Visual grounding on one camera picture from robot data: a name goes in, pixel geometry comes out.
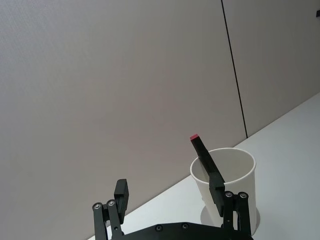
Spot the white paper cup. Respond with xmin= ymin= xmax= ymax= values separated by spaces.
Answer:
xmin=189 ymin=147 xmax=259 ymax=236

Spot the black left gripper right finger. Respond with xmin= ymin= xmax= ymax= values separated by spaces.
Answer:
xmin=207 ymin=177 xmax=252 ymax=237

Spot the black stick with red tip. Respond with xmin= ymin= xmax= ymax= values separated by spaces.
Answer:
xmin=189 ymin=134 xmax=225 ymax=186

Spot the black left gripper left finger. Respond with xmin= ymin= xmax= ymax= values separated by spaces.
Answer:
xmin=91 ymin=178 xmax=130 ymax=240

